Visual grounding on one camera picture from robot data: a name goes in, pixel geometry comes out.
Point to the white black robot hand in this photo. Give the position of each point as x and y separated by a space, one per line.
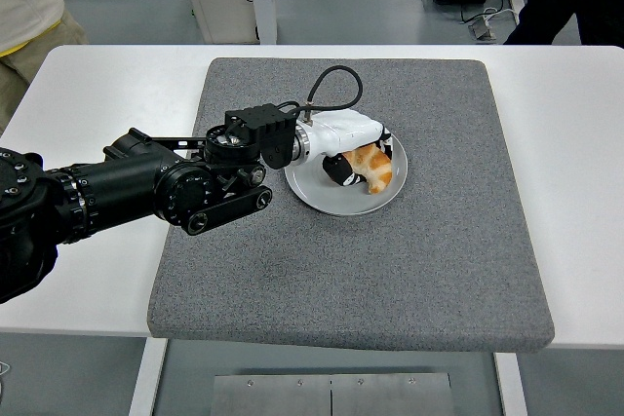
341 131

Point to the golden croissant bread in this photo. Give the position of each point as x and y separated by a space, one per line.
375 167

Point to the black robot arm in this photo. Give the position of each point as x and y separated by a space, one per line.
122 182

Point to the round grey plate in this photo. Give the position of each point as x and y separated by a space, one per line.
341 200

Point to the grey speckled mat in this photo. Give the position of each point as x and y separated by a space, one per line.
341 279

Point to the small grey floor device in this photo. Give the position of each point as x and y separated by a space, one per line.
481 28

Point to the white table leg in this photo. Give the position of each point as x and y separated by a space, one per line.
146 382
511 387

